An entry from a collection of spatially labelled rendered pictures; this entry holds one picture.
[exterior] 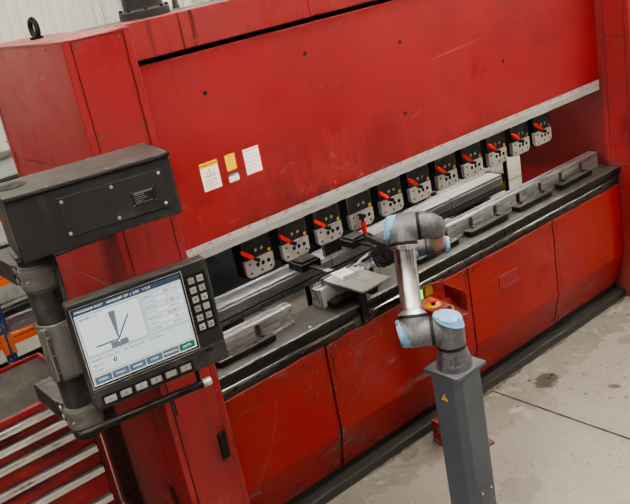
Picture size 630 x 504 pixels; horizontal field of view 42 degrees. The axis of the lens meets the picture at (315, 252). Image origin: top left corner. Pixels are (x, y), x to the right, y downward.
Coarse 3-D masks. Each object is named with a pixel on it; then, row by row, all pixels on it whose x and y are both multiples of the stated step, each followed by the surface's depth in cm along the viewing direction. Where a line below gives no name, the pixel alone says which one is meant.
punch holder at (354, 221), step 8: (360, 192) 381; (368, 192) 384; (344, 200) 377; (352, 200) 379; (360, 200) 382; (368, 200) 385; (344, 208) 379; (352, 208) 379; (360, 208) 383; (368, 208) 385; (344, 216) 382; (352, 216) 380; (368, 216) 386; (344, 224) 384; (352, 224) 381; (360, 224) 384
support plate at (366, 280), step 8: (360, 272) 380; (368, 272) 378; (328, 280) 378; (336, 280) 376; (352, 280) 373; (360, 280) 371; (368, 280) 369; (376, 280) 368; (384, 280) 367; (352, 288) 364; (360, 288) 363; (368, 288) 361
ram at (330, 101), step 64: (448, 0) 397; (512, 0) 426; (576, 0) 460; (192, 64) 316; (256, 64) 334; (320, 64) 354; (384, 64) 378; (448, 64) 404; (512, 64) 434; (576, 64) 470; (192, 128) 320; (256, 128) 339; (320, 128) 360; (384, 128) 384; (448, 128) 412; (192, 192) 325; (256, 192) 344; (320, 192) 366
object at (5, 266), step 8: (96, 240) 282; (8, 248) 269; (72, 248) 278; (0, 256) 262; (8, 256) 261; (56, 256) 274; (0, 264) 260; (8, 264) 253; (16, 264) 251; (0, 272) 264; (8, 272) 256; (16, 272) 250; (8, 280) 260; (16, 280) 252
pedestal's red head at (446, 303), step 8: (440, 280) 395; (448, 288) 395; (456, 288) 390; (424, 296) 392; (448, 296) 398; (456, 296) 392; (464, 296) 386; (424, 304) 387; (448, 304) 382; (456, 304) 394; (464, 304) 389; (432, 312) 379; (464, 312) 388; (464, 320) 388
